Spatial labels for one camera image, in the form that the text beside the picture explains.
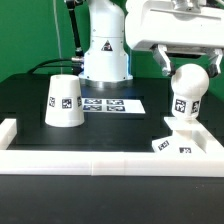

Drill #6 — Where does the thin white cable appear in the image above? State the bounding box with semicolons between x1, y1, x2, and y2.
52;0;64;76

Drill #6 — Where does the black cable bundle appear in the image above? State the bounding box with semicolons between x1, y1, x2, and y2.
27;0;85;76

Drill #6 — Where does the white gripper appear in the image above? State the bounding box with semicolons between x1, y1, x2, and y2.
125;0;224;78

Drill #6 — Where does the white U-shaped fence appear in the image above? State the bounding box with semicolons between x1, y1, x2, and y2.
0;119;224;177

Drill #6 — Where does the white marker sheet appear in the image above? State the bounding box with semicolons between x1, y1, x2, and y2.
82;98;145;114

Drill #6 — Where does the white lamp bulb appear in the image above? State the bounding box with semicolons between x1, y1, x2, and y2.
171;64;209;120

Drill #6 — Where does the white lamp base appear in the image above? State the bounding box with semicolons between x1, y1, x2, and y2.
152;117;205;155

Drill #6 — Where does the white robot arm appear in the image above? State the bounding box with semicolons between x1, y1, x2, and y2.
80;0;224;87

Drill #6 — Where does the white lamp shade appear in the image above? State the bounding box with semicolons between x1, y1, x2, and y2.
45;74;84;127

